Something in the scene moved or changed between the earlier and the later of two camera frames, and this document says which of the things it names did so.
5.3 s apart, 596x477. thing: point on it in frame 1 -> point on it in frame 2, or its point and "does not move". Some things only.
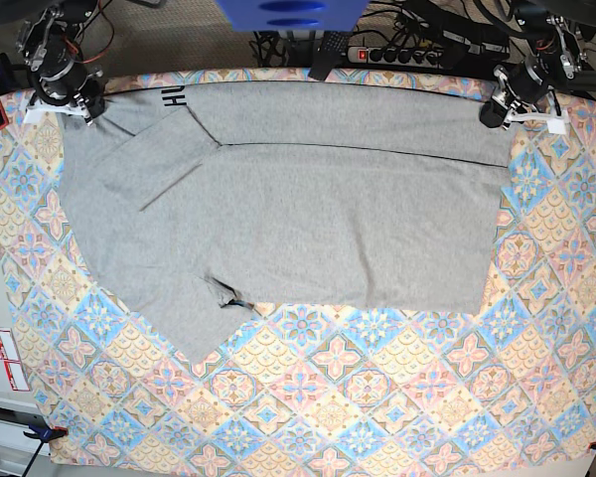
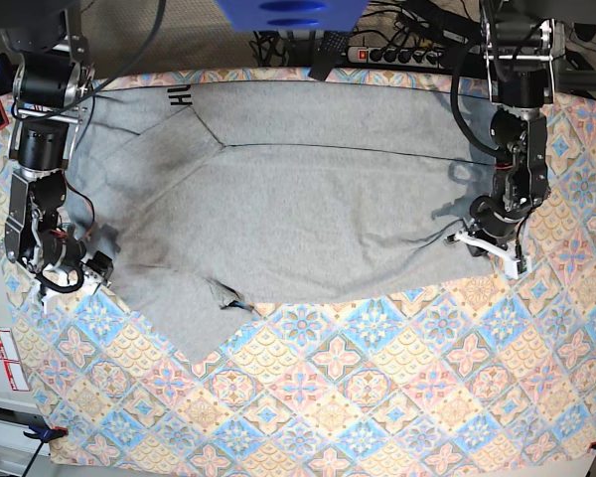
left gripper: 64,79 -> 60,247
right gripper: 518,87 -> 493,223
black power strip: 389,56 does not move
